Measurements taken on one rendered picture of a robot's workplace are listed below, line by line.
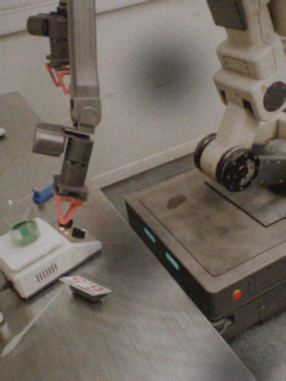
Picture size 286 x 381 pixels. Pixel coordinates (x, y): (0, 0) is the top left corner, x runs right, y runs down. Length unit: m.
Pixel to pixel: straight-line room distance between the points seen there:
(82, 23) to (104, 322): 0.59
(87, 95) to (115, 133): 1.60
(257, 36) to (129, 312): 0.93
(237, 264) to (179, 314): 0.65
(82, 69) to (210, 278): 0.80
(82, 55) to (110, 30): 1.43
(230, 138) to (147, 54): 1.11
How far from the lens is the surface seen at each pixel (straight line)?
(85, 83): 0.84
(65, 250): 0.82
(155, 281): 0.80
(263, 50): 1.31
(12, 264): 0.80
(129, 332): 0.73
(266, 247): 1.43
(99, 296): 0.79
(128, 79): 2.36
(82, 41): 0.85
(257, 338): 1.63
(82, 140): 0.83
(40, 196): 1.11
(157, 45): 2.41
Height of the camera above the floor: 1.33
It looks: 33 degrees down
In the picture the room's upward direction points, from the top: 10 degrees counter-clockwise
